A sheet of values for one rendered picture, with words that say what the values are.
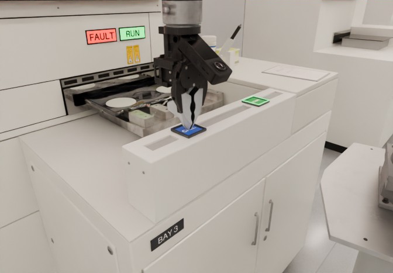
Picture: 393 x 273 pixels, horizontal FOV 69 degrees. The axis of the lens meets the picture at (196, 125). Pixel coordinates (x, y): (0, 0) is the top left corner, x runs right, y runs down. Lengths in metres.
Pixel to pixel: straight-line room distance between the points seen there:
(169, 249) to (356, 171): 0.50
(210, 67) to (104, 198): 0.37
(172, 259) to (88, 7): 0.83
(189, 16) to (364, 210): 0.52
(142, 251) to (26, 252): 0.75
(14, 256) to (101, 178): 0.62
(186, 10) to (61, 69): 0.63
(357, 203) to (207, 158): 0.34
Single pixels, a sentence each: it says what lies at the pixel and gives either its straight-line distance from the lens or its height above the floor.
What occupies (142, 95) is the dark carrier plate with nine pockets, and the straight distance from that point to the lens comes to 1.07.
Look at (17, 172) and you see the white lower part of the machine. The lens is 1.13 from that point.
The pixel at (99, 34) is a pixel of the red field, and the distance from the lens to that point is 1.12.
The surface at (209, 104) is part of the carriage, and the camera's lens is 1.02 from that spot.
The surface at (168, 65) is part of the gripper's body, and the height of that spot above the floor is 1.11.
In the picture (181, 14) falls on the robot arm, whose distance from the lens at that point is 0.54.
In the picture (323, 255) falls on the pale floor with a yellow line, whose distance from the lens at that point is 1.77.
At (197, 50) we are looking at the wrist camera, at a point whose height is 1.14.
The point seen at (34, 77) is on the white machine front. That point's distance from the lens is 1.05.
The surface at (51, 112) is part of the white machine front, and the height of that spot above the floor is 0.87.
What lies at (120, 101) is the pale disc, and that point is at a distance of 1.02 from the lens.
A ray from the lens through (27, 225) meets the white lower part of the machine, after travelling 1.24.
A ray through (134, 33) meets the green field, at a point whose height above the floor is 1.10.
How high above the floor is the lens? 1.23
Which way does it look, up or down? 24 degrees down
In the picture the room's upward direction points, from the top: straight up
